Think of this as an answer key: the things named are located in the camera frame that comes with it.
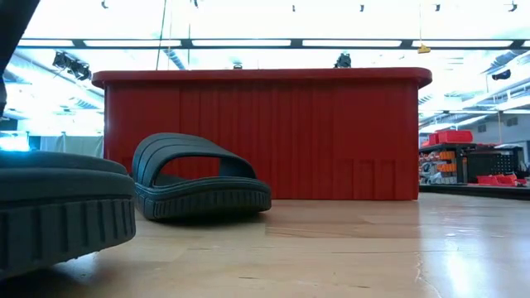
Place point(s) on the red ribbed plastic bin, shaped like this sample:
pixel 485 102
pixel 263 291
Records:
pixel 331 136

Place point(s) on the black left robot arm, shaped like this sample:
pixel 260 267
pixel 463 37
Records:
pixel 12 25

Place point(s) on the black overhead camera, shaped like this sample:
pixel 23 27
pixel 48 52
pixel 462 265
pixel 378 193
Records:
pixel 343 61

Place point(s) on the yellow hanging tag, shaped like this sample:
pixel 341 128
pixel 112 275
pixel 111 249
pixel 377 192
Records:
pixel 423 49

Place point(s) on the black ceiling spotlight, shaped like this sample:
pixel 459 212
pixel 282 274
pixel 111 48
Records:
pixel 72 66

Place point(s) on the grey partition curtain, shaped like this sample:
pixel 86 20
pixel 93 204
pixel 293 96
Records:
pixel 70 145

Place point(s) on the black slide sandal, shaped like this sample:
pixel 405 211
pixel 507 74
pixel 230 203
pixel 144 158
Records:
pixel 62 207
pixel 198 198

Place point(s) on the shelf rack with red bins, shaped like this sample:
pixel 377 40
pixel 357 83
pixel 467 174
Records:
pixel 460 165

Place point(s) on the red flat trays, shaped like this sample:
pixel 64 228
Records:
pixel 497 180

